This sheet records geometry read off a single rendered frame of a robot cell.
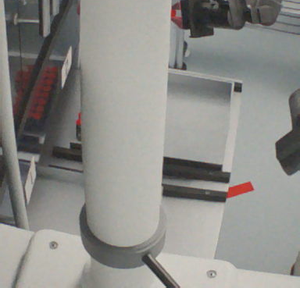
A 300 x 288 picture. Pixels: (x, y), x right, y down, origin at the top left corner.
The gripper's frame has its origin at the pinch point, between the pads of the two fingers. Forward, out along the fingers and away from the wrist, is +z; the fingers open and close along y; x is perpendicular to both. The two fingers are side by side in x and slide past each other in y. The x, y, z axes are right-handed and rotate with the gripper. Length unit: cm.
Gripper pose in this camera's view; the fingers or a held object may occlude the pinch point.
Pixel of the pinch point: (171, 12)
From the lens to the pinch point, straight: 190.9
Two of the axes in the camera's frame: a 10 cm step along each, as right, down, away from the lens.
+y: -0.9, -9.7, -2.4
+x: -7.4, 2.2, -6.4
